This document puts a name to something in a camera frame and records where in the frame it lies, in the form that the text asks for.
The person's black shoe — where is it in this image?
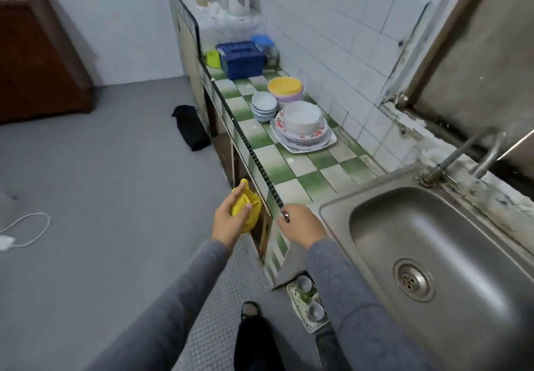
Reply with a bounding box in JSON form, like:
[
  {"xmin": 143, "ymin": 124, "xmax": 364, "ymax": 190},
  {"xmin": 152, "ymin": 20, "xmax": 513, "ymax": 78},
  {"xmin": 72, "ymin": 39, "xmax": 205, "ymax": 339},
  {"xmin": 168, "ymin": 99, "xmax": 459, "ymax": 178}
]
[{"xmin": 233, "ymin": 302, "xmax": 286, "ymax": 371}]

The tray of small cups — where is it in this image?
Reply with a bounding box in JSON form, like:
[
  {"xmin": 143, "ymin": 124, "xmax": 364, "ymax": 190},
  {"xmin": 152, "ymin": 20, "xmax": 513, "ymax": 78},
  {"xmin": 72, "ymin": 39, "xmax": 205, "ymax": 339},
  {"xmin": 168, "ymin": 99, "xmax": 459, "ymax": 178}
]
[{"xmin": 285, "ymin": 273, "xmax": 332, "ymax": 335}]

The person's right hand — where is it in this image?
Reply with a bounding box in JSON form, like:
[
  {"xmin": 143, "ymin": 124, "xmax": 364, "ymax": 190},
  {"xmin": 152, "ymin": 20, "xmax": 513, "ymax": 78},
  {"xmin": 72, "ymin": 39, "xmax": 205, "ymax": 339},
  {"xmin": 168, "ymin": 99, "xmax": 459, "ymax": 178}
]
[{"xmin": 276, "ymin": 203, "xmax": 329, "ymax": 252}]

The lime green plastic bowl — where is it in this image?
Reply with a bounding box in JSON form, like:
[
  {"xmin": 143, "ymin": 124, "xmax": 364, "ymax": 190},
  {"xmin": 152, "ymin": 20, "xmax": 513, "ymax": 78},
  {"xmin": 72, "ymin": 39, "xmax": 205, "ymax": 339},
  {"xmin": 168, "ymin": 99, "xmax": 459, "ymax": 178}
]
[{"xmin": 204, "ymin": 49, "xmax": 224, "ymax": 71}]

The blue plastic bowl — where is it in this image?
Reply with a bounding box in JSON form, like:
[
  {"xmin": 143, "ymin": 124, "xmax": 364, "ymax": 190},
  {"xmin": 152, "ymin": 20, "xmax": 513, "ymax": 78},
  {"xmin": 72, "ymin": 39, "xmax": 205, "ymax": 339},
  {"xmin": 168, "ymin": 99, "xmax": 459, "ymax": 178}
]
[{"xmin": 250, "ymin": 34, "xmax": 277, "ymax": 51}]

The blue plastic box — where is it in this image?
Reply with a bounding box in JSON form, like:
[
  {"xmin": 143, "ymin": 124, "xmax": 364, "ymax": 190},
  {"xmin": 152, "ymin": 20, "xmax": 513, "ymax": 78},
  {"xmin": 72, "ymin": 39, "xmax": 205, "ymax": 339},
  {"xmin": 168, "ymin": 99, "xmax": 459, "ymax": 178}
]
[{"xmin": 215, "ymin": 40, "xmax": 267, "ymax": 83}]

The person's right forearm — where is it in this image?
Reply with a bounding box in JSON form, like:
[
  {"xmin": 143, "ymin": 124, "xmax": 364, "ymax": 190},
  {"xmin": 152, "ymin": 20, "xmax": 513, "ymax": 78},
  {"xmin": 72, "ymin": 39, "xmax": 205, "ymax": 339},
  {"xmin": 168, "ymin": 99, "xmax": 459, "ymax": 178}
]
[{"xmin": 304, "ymin": 239, "xmax": 437, "ymax": 371}]

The stainless steel sink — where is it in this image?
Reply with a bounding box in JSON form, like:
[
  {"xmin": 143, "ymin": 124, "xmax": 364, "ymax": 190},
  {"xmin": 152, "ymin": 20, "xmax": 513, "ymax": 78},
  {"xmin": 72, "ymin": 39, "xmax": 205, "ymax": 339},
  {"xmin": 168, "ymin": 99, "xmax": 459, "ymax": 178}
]
[{"xmin": 315, "ymin": 165, "xmax": 534, "ymax": 371}]

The metal faucet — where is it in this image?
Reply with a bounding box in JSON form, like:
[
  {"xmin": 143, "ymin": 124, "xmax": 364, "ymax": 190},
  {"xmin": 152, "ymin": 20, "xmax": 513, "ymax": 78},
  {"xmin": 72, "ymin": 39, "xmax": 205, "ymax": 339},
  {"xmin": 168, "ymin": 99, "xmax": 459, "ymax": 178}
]
[{"xmin": 417, "ymin": 126, "xmax": 508, "ymax": 189}]

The stack of small white bowls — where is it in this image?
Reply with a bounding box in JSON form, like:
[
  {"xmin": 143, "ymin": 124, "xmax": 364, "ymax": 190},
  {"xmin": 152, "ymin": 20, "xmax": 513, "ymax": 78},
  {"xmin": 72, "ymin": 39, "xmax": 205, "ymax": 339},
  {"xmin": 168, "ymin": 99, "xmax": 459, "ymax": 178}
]
[{"xmin": 250, "ymin": 91, "xmax": 280, "ymax": 125}]

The brown wooden cabinet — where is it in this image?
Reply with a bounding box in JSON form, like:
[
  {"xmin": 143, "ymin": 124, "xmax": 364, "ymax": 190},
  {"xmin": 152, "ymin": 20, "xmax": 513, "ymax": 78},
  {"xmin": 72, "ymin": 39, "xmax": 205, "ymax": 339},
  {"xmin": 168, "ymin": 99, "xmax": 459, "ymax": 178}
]
[{"xmin": 0, "ymin": 0, "xmax": 96, "ymax": 126}]

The white cable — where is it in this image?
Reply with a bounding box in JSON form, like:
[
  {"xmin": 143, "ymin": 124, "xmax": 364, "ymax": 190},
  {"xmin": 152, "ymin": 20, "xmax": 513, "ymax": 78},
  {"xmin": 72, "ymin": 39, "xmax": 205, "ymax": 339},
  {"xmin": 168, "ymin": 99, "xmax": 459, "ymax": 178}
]
[{"xmin": 0, "ymin": 211, "xmax": 53, "ymax": 253}]

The person's left hand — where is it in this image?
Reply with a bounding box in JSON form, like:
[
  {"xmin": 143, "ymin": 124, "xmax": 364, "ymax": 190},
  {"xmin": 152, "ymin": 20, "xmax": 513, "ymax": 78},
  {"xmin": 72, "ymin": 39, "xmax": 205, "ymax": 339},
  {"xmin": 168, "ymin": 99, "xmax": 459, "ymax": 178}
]
[{"xmin": 210, "ymin": 181, "xmax": 252, "ymax": 252}]

